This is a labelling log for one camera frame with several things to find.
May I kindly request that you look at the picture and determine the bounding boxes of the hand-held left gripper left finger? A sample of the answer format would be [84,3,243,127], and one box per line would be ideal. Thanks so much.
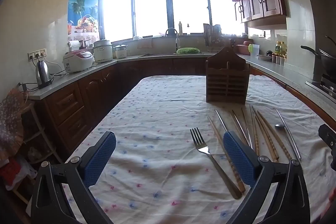
[31,131,117,224]

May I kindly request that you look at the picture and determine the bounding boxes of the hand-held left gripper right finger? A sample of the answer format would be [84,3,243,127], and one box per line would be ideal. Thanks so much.
[223,130,311,224]

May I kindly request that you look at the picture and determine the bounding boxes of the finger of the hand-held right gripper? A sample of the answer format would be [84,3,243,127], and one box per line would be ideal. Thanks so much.
[318,124,336,161]

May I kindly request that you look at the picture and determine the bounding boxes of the metal fork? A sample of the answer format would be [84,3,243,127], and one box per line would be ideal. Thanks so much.
[190,127,242,200]

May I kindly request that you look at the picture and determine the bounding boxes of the patterned wooden chopstick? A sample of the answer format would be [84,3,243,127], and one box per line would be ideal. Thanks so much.
[207,115,246,193]

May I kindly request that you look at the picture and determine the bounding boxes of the metal spoon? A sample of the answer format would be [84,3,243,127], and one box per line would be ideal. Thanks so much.
[274,123,301,159]

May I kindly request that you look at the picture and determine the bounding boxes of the wooden utensil holder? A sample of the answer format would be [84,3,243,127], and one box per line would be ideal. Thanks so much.
[205,47,250,104]

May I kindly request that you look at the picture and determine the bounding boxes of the gas stove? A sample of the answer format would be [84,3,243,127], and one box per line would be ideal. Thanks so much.
[306,73,336,99]

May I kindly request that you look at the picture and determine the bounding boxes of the wooden lower cabinets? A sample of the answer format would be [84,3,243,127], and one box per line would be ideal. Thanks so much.
[34,56,336,159]

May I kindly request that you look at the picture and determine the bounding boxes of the white dotted tablecloth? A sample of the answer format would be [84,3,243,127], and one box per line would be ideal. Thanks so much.
[62,74,336,224]

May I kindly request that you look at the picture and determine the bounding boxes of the wooden shelf rack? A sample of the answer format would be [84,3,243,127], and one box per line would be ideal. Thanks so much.
[14,101,58,205]

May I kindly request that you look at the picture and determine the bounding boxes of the black wok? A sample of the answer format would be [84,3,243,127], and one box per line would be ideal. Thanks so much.
[301,35,336,77]

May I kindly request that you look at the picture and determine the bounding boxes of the white plastic bag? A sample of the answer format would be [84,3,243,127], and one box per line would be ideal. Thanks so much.
[0,156,38,191]

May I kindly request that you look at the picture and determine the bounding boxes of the grey stone countertop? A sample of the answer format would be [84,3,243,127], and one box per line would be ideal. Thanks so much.
[25,52,336,101]

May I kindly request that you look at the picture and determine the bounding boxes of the floral cloth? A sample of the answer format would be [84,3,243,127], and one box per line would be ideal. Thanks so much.
[0,88,25,159]

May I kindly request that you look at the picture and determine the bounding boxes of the white pink rice cooker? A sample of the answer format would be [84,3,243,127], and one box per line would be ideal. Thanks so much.
[62,49,94,73]

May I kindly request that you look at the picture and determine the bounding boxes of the steel electric kettle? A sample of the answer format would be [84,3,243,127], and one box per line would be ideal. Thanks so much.
[35,60,53,89]

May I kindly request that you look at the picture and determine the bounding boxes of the white slow cooker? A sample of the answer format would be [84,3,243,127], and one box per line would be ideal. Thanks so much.
[93,39,114,63]

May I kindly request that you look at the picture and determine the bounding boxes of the small white pot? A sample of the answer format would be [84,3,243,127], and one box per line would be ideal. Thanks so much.
[113,44,131,59]

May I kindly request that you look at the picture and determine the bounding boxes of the pink plastic basin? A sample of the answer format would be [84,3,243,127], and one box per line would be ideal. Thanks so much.
[235,42,250,54]

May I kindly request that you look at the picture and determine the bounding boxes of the green colander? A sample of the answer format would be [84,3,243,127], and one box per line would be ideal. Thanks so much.
[176,47,200,54]

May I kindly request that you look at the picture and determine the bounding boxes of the dish drying rack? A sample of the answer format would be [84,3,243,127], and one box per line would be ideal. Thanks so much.
[203,23,231,48]

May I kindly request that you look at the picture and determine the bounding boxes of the steel kitchen faucet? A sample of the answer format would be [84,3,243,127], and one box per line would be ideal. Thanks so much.
[165,28,180,53]

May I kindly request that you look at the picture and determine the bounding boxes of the large kitchen window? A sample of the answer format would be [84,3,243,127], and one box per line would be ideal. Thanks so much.
[99,0,246,42]

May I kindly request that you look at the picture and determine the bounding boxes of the wall socket strip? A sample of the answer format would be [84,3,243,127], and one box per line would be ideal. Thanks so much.
[28,49,47,60]

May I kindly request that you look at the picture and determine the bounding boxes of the tropical fruit wall poster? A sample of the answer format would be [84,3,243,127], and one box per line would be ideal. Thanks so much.
[68,0,101,42]

